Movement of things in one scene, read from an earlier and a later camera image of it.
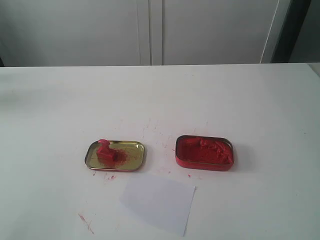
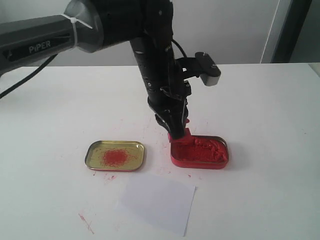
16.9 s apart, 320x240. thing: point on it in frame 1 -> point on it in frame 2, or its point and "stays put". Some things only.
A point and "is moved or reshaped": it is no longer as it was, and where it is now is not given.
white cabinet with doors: (66, 33) stays put
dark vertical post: (295, 14) stays put
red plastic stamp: (105, 154) -> (187, 139)
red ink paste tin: (205, 153) is moved or reshaped
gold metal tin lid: (130, 156) stays put
